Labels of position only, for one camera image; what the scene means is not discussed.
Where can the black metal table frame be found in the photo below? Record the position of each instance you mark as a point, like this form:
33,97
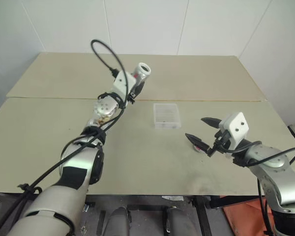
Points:
201,214

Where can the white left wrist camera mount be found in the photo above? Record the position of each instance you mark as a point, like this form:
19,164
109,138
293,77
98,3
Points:
123,82

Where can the small object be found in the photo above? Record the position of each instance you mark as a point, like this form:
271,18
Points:
198,149

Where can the clear plastic box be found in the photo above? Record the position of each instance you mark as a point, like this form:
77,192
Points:
166,115

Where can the white paper scrap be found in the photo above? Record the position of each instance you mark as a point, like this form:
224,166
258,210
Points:
173,197

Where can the dark grey rounded shape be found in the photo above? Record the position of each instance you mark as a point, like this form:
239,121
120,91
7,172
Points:
119,222
175,221

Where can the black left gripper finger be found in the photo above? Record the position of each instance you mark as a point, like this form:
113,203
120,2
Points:
141,88

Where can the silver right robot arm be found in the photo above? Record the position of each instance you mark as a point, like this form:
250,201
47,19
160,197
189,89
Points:
277,169

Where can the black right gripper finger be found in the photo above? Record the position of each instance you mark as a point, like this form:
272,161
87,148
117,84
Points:
211,122
197,142

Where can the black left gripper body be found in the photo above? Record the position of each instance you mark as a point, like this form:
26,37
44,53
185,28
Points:
132,96

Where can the orange plastic sheet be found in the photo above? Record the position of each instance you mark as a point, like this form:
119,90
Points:
248,216

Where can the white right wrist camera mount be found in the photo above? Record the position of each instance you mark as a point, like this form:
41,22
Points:
236,127

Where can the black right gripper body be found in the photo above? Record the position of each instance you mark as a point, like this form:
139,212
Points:
222,143

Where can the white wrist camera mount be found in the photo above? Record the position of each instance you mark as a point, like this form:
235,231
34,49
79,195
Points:
236,127
123,82

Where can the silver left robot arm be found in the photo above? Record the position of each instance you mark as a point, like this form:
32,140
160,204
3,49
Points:
51,201

